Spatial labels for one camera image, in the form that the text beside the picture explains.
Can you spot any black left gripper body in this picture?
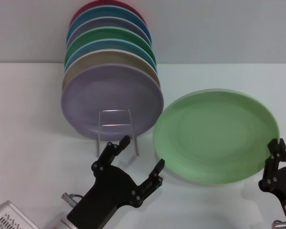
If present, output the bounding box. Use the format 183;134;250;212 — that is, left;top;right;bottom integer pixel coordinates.
66;165;137;229

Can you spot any light green plate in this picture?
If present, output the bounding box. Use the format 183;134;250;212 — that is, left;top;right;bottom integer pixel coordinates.
153;88;281;186

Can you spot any lavender plate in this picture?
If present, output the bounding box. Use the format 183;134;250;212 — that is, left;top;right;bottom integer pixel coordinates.
60;63;164;141

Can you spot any beige plate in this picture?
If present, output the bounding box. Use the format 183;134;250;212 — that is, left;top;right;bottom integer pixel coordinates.
61;49;161;91

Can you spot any light blue plate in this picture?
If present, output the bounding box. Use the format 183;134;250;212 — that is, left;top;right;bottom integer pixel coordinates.
63;38;158;72

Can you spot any dark green plate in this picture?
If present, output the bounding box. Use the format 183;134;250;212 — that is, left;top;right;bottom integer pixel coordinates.
64;26;157;65

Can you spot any grey purple plate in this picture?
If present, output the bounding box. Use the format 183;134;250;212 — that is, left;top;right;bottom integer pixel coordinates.
66;16;153;47

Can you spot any teal plate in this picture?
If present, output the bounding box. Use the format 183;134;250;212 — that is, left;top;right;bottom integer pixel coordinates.
66;5;153;45

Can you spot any red plate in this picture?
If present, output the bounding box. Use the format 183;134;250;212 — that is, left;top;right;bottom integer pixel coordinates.
69;0;148;27

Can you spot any metal wire plate rack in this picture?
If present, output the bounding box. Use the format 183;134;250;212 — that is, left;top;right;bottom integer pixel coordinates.
96;109;140;158

